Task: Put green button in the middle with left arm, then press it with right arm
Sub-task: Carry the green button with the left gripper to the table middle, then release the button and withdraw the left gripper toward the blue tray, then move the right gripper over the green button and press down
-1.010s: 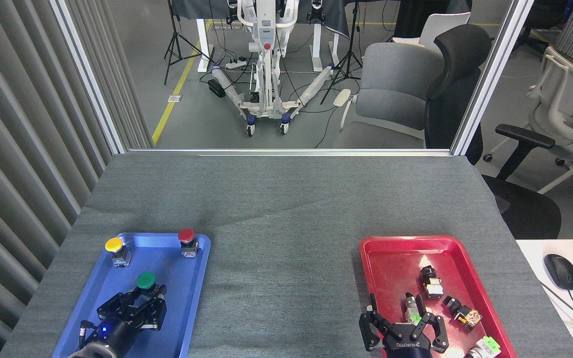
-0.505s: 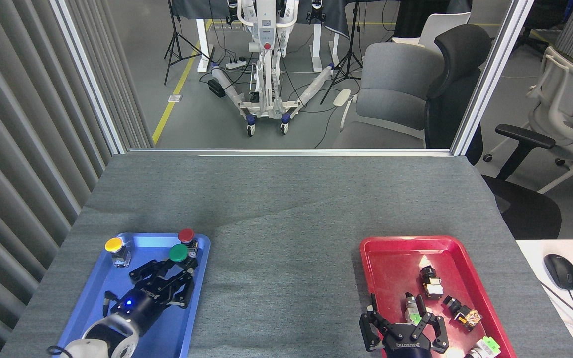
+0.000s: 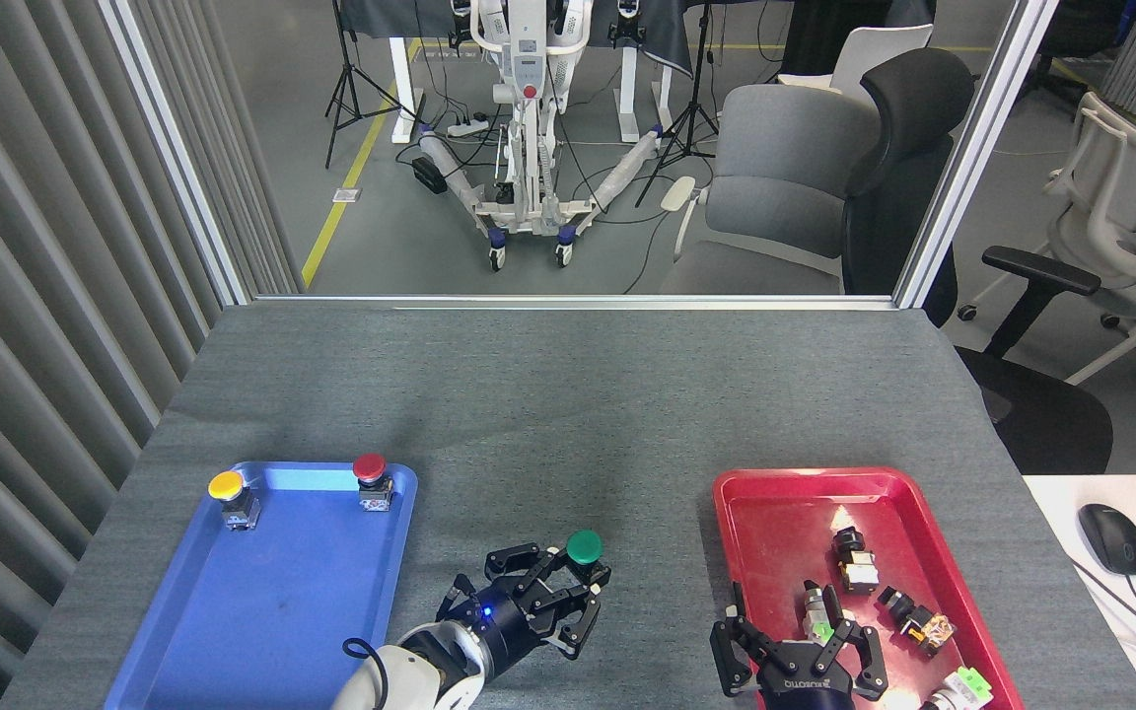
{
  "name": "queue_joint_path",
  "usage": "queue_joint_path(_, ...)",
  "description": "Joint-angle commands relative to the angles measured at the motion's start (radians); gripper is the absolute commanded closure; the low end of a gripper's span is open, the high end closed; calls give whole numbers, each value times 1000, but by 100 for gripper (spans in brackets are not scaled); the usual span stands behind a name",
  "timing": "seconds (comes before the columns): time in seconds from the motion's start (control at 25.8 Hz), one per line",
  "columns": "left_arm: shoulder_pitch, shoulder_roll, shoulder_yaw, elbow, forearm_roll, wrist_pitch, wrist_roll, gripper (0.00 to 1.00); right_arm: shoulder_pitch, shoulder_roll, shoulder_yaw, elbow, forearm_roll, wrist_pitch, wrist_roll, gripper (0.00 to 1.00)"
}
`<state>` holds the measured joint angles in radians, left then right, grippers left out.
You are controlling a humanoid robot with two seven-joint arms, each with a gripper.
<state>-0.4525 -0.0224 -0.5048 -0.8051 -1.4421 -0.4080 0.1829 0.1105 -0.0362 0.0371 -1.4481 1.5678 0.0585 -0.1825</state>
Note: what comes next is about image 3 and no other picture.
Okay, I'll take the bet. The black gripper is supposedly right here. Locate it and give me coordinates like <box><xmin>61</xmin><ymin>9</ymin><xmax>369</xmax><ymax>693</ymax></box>
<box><xmin>709</xmin><ymin>584</ymin><xmax>889</xmax><ymax>710</ymax></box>
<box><xmin>448</xmin><ymin>541</ymin><xmax>614</xmax><ymax>683</ymax></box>

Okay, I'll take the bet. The green push button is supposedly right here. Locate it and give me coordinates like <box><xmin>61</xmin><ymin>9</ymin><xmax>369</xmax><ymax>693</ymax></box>
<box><xmin>565</xmin><ymin>529</ymin><xmax>614</xmax><ymax>589</ymax></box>

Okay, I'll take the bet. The red push button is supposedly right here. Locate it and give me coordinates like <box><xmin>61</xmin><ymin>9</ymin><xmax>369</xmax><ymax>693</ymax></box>
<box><xmin>352</xmin><ymin>453</ymin><xmax>395</xmax><ymax>513</ymax></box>

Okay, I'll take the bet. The yellow push button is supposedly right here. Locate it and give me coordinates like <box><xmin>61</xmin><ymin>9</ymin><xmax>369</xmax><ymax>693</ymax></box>
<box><xmin>207</xmin><ymin>469</ymin><xmax>262</xmax><ymax>533</ymax></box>

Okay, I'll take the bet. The red plastic tray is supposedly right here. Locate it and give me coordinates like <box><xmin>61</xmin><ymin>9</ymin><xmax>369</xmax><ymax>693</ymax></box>
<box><xmin>712</xmin><ymin>467</ymin><xmax>1025</xmax><ymax>710</ymax></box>

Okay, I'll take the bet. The blue plastic tray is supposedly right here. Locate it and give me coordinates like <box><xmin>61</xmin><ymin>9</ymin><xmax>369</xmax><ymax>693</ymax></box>
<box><xmin>105</xmin><ymin>461</ymin><xmax>419</xmax><ymax>710</ymax></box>

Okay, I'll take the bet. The white desk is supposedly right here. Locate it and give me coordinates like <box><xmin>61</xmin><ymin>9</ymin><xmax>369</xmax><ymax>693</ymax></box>
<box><xmin>1022</xmin><ymin>475</ymin><xmax>1136</xmax><ymax>710</ymax></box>

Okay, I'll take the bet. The black computer mouse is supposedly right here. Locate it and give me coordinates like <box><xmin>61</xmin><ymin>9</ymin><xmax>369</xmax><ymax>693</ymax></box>
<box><xmin>1078</xmin><ymin>504</ymin><xmax>1136</xmax><ymax>577</ymax></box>

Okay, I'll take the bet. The grey office chair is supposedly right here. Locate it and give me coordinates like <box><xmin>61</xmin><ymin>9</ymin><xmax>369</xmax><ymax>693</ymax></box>
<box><xmin>660</xmin><ymin>84</ymin><xmax>883</xmax><ymax>297</ymax></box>

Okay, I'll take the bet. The white table leg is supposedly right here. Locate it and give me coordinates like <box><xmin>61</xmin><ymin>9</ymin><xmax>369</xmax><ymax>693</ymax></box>
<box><xmin>389</xmin><ymin>37</ymin><xmax>426</xmax><ymax>145</ymax></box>
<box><xmin>617</xmin><ymin>44</ymin><xmax>643</xmax><ymax>144</ymax></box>

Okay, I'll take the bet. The black tripod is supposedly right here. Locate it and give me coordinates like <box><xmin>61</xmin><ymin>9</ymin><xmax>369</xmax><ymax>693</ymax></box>
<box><xmin>635</xmin><ymin>0</ymin><xmax>722</xmax><ymax>208</ymax></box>
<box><xmin>324</xmin><ymin>0</ymin><xmax>421</xmax><ymax>171</ymax></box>

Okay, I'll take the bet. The black office chair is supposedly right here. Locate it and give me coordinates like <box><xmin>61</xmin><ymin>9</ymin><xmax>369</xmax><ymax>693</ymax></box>
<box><xmin>841</xmin><ymin>47</ymin><xmax>1114</xmax><ymax>476</ymax></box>

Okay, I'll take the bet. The white wheeled stand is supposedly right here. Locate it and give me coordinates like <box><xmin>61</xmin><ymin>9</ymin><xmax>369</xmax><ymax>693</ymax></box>
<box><xmin>417</xmin><ymin>0</ymin><xmax>668</xmax><ymax>272</ymax></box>

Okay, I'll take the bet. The white mesh office chair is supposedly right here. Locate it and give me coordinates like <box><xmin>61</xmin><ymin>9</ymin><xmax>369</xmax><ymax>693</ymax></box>
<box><xmin>958</xmin><ymin>92</ymin><xmax>1136</xmax><ymax>420</ymax></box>

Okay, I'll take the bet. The black table cloth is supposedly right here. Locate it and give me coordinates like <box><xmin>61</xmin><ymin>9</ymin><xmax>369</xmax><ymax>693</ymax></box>
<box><xmin>336</xmin><ymin>0</ymin><xmax>697</xmax><ymax>80</ymax></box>

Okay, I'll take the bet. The white plain chair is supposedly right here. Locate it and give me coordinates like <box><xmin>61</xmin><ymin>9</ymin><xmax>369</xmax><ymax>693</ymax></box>
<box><xmin>778</xmin><ymin>25</ymin><xmax>934</xmax><ymax>100</ymax></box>

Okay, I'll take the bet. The silver switch green base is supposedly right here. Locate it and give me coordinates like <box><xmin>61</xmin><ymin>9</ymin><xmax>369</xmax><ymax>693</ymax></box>
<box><xmin>801</xmin><ymin>580</ymin><xmax>850</xmax><ymax>647</ymax></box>

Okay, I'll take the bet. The black knob switch white base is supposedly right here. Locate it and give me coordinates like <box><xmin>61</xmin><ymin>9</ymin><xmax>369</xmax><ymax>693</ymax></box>
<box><xmin>830</xmin><ymin>527</ymin><xmax>881</xmax><ymax>595</ymax></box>

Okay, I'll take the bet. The black knob switch amber base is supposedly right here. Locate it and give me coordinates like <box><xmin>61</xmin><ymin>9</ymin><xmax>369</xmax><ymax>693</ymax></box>
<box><xmin>877</xmin><ymin>586</ymin><xmax>957</xmax><ymax>658</ymax></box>

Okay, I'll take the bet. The white and green switch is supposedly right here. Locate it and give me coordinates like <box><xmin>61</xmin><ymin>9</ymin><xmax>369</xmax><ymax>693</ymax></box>
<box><xmin>920</xmin><ymin>667</ymin><xmax>995</xmax><ymax>710</ymax></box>

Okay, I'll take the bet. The silver frame rail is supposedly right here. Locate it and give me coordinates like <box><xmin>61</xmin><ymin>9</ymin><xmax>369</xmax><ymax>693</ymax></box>
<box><xmin>252</xmin><ymin>293</ymin><xmax>899</xmax><ymax>312</ymax></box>

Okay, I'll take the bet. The silver frame post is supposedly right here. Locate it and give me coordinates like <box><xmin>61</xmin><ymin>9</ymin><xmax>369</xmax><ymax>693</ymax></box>
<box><xmin>98</xmin><ymin>0</ymin><xmax>253</xmax><ymax>307</ymax></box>
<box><xmin>891</xmin><ymin>0</ymin><xmax>1062</xmax><ymax>310</ymax></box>

